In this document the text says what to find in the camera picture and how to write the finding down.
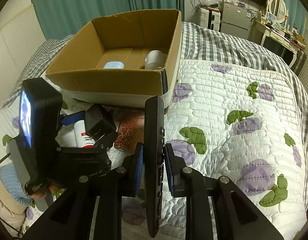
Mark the grey checkered bed sheet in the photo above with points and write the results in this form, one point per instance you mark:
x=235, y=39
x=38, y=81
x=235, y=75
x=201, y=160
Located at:
x=197, y=44

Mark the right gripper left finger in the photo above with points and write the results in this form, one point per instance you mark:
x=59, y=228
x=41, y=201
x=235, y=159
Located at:
x=91, y=210

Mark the white dressing table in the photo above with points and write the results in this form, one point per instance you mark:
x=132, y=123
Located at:
x=273, y=41

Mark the white bottle red cap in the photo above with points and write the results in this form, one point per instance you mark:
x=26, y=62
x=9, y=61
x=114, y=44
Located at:
x=83, y=140

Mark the white suitcase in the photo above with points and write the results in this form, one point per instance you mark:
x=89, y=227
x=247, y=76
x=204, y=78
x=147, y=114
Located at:
x=210, y=19

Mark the dark suitcase by wardrobe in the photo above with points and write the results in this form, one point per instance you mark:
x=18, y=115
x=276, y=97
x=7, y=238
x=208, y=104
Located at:
x=299, y=63

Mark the white oval vanity mirror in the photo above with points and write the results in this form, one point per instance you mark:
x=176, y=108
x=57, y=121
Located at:
x=279, y=9

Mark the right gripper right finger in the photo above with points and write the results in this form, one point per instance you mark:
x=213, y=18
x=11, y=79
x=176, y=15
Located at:
x=216, y=208

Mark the blue cream sleeve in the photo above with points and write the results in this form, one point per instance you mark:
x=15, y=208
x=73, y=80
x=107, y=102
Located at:
x=13, y=200

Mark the light blue earbud case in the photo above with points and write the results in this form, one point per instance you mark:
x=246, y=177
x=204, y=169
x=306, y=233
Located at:
x=114, y=65

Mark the brown cardboard box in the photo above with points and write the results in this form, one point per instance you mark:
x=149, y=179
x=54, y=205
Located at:
x=122, y=59

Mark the silver mini fridge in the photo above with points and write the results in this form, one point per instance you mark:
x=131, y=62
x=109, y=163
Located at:
x=235, y=20

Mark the white floral quilt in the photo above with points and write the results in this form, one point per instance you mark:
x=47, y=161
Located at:
x=225, y=120

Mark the black remote control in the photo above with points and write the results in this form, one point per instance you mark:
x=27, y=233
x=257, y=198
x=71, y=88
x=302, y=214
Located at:
x=153, y=160

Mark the black phone on gripper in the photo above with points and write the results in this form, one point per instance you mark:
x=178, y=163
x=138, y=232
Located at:
x=39, y=109

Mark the narrow green window curtain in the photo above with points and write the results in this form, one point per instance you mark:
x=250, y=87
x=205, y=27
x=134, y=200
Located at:
x=297, y=15

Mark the white cylindrical bottle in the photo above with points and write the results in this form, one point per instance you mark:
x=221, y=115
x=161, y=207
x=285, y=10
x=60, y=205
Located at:
x=155, y=59

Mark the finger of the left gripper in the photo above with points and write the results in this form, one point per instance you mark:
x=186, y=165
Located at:
x=100, y=126
x=67, y=120

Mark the person's left hand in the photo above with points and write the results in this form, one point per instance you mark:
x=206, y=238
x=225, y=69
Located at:
x=53, y=188

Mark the red patterned card box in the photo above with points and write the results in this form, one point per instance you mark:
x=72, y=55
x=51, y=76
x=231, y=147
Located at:
x=130, y=129

